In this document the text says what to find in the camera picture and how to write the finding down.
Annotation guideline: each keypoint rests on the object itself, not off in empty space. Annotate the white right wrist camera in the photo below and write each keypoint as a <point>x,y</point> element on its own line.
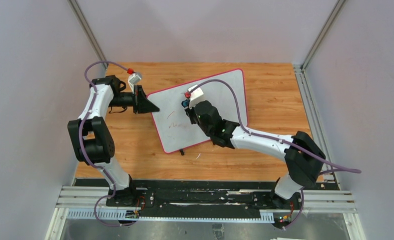
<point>196,96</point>

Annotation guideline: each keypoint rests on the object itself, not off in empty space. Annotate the blue and black eraser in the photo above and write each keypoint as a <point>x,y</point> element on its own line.
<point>185,104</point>

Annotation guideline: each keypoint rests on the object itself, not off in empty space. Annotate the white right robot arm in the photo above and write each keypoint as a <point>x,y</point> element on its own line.
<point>303,158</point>

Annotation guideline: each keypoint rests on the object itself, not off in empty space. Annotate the aluminium frame rail right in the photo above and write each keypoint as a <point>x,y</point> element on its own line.
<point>310,109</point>

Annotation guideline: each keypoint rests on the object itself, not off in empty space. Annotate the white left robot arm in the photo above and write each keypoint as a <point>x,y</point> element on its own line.
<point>92,141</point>

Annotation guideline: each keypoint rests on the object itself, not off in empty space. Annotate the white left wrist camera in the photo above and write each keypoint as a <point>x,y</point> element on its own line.
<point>133,80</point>

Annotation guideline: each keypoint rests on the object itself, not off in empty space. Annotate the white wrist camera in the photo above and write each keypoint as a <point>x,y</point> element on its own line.
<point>196,96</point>
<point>133,80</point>

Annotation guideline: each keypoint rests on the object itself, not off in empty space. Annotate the aluminium frame post left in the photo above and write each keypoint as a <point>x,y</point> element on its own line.
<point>77,11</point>

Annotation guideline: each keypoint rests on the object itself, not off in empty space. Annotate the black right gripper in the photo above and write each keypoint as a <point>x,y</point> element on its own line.
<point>191,112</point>

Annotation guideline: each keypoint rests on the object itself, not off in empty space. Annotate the aluminium frame post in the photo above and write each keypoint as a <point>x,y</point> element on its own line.
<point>77,11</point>
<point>339,4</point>

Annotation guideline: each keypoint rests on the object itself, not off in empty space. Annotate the pink-framed whiteboard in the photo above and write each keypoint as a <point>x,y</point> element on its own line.
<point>225,91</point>

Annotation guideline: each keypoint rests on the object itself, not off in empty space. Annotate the aluminium frame post right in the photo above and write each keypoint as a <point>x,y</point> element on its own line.
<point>339,4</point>

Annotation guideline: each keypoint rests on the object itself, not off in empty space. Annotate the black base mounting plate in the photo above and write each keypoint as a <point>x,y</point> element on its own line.
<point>197,200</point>

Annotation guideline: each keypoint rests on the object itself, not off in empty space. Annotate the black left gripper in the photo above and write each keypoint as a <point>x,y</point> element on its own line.
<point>137,99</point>

